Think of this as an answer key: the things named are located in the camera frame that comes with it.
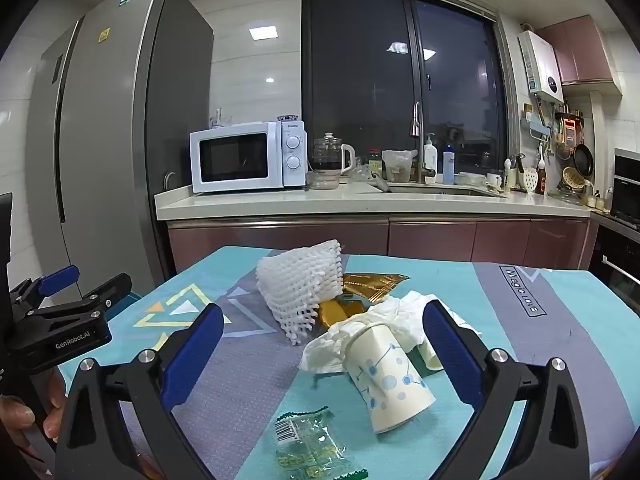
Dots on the white tissue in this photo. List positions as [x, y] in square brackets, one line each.
[325, 347]

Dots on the small paper cup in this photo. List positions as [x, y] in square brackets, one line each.
[431, 357]

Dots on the beige colander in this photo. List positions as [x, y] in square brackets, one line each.
[573, 177]

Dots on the grey refrigerator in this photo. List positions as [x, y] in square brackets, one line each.
[110, 135]

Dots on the clear green plastic wrapper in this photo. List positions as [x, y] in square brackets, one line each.
[310, 440]

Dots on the pink upper cabinet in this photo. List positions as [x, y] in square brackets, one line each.
[582, 50]

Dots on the black built-in oven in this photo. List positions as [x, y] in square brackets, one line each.
[625, 195]

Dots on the wall storage rack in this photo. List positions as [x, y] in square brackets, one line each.
[534, 125]

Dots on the white mug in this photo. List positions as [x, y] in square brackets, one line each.
[493, 180]

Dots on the dark kitchen window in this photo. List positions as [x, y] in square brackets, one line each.
[360, 85]

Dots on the kitchen sink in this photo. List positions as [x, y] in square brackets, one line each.
[440, 190]

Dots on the clear glass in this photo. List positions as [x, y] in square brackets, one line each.
[220, 119]

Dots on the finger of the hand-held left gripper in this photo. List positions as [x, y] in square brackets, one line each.
[102, 297]
[57, 280]

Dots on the white dotted holder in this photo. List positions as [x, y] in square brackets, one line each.
[530, 181]

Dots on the white water heater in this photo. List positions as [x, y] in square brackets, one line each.
[540, 67]

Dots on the brown bottle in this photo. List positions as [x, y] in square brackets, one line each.
[542, 182]

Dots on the dark jar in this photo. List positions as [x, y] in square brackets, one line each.
[375, 160]

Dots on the white pump bottle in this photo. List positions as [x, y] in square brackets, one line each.
[430, 160]

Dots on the beige kitchen counter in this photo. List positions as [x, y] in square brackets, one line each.
[300, 201]

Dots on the blue bottle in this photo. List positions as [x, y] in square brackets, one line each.
[449, 167]

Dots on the maroon lower cabinets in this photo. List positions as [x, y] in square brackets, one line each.
[435, 240]

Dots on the gold foil wrapper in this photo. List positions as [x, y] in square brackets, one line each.
[372, 284]

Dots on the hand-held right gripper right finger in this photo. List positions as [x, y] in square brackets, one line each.
[450, 355]

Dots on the blue dotted paper cup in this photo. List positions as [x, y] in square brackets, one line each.
[395, 390]

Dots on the glass kettle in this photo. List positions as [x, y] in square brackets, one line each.
[327, 152]

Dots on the steel faucet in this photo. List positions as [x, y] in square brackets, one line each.
[416, 125]

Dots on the white utensil holder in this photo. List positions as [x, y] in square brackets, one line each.
[512, 177]

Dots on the person's left hand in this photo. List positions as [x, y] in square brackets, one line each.
[54, 402]

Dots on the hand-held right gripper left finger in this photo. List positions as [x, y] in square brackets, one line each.
[195, 350]

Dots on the clear plastic food container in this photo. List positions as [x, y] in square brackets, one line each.
[397, 165]

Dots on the white microwave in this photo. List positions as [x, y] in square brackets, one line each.
[235, 157]

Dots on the teal printed tablecloth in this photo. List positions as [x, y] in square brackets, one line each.
[500, 320]

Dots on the black frying pan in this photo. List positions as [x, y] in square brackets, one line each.
[583, 160]

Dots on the white foam fruit net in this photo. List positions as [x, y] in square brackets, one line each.
[300, 285]

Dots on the glass bowl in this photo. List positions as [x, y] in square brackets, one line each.
[322, 181]

